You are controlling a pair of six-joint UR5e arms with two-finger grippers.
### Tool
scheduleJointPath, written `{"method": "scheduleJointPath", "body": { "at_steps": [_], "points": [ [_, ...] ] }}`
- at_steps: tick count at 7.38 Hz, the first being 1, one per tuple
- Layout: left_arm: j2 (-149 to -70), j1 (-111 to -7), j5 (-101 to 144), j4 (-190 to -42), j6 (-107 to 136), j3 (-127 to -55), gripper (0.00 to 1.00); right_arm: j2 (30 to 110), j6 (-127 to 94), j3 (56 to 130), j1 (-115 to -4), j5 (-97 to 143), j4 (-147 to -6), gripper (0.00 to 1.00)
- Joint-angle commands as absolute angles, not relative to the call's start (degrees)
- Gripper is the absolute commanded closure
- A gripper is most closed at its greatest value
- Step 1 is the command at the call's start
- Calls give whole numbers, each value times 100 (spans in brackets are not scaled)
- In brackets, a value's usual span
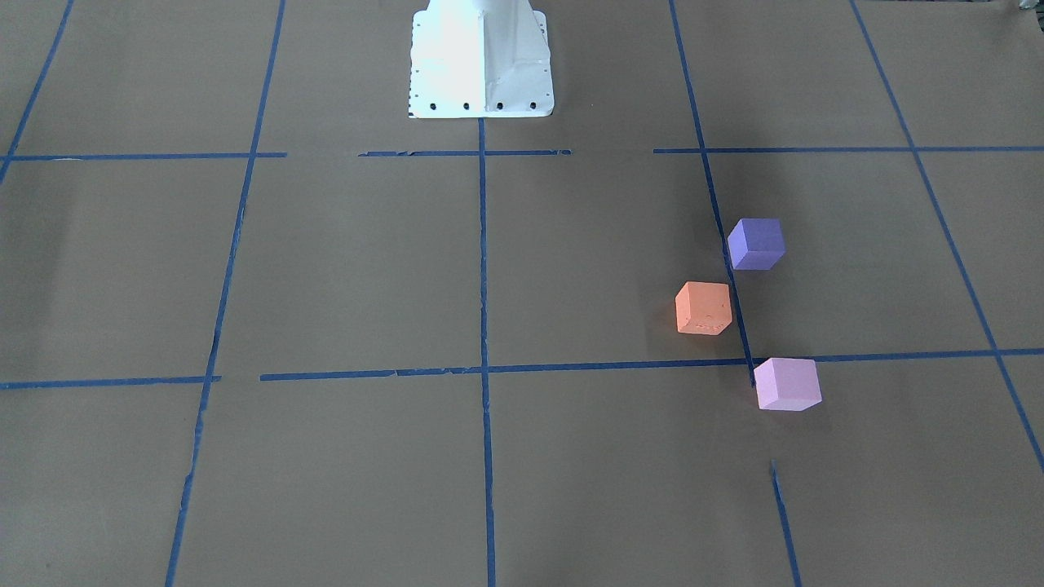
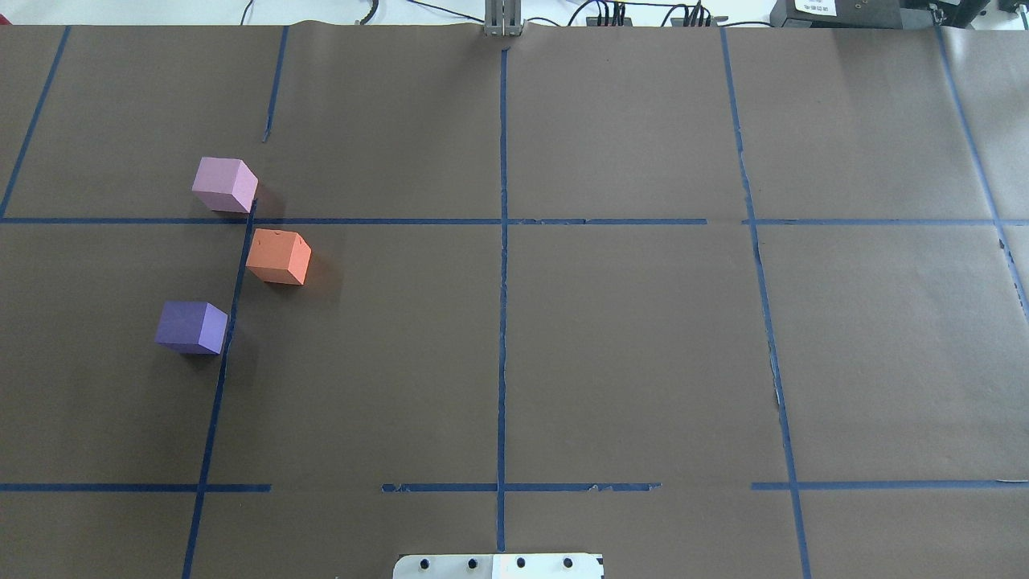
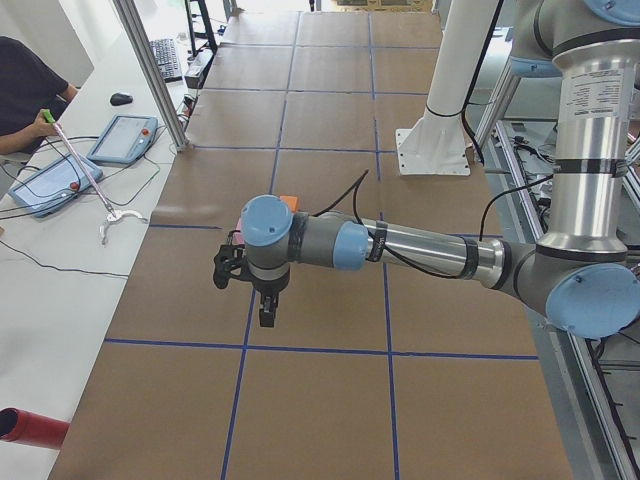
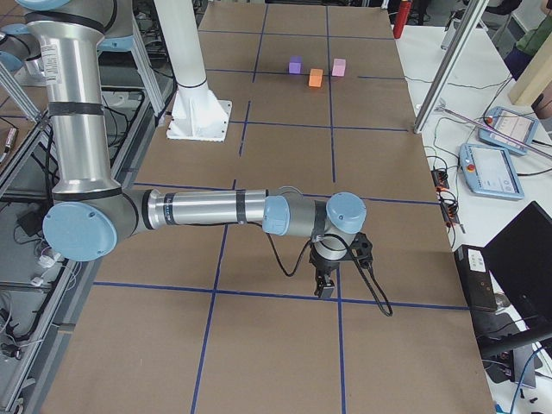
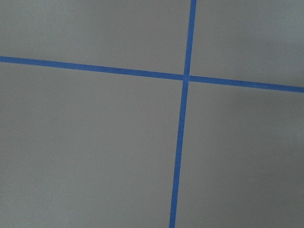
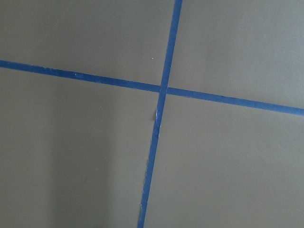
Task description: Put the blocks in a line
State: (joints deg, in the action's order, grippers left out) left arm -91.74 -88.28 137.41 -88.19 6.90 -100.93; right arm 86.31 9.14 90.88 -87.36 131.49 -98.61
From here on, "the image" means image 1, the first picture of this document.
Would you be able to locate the orange foam block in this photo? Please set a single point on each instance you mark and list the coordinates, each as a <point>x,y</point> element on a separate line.
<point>703,308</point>

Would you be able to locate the dark purple foam block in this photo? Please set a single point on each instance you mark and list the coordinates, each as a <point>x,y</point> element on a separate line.
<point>756,244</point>

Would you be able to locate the light pink foam block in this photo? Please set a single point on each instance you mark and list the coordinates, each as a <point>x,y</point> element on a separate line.
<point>787,384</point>

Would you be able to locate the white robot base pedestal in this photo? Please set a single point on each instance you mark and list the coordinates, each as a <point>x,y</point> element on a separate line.
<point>480,59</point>

